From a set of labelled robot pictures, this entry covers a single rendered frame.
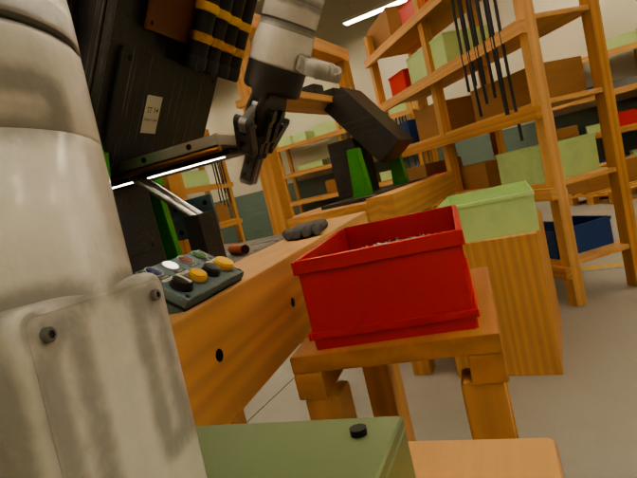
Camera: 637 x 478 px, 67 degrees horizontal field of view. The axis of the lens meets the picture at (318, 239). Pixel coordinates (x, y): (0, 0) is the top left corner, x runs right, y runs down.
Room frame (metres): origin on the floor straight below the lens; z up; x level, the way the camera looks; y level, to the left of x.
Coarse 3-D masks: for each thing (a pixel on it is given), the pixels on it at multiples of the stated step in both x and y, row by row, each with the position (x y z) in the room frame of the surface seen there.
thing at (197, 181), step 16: (224, 160) 7.67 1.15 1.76; (192, 176) 7.00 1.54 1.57; (208, 176) 7.26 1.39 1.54; (224, 176) 7.53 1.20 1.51; (192, 192) 6.81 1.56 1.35; (208, 192) 7.83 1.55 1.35; (224, 192) 7.45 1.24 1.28; (224, 208) 7.53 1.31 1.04; (224, 224) 7.25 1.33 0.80; (240, 224) 7.66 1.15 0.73; (240, 240) 7.64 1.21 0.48
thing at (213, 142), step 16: (192, 144) 0.83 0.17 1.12; (208, 144) 0.82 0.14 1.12; (224, 144) 0.84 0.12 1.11; (128, 160) 0.87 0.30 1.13; (144, 160) 0.86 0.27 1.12; (160, 160) 0.85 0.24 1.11; (176, 160) 0.84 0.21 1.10; (192, 160) 0.91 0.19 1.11; (208, 160) 0.92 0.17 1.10; (112, 176) 0.89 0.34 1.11; (128, 176) 0.88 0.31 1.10; (160, 176) 1.01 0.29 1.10
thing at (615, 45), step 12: (624, 36) 7.35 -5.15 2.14; (636, 36) 7.29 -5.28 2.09; (612, 48) 7.39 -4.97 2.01; (624, 48) 7.29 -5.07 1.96; (636, 48) 7.61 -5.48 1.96; (588, 60) 7.51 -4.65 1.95; (636, 60) 7.62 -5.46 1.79; (624, 84) 7.39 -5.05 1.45; (636, 84) 7.25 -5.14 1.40; (552, 108) 7.79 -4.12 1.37; (636, 108) 7.34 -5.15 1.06; (624, 120) 7.43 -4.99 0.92; (636, 120) 7.36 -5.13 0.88; (564, 132) 7.84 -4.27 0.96; (576, 132) 7.75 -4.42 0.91; (588, 132) 7.66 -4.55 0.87; (600, 132) 7.55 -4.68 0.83
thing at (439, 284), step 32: (384, 224) 0.87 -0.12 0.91; (416, 224) 0.86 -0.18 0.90; (448, 224) 0.84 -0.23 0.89; (320, 256) 0.60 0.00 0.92; (352, 256) 0.58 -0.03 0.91; (384, 256) 0.57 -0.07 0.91; (416, 256) 0.56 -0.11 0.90; (448, 256) 0.55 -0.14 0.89; (320, 288) 0.60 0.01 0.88; (352, 288) 0.59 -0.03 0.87; (384, 288) 0.58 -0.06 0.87; (416, 288) 0.57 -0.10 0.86; (448, 288) 0.56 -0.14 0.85; (320, 320) 0.60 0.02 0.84; (352, 320) 0.59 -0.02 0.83; (384, 320) 0.58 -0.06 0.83; (416, 320) 0.56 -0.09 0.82; (448, 320) 0.55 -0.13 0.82
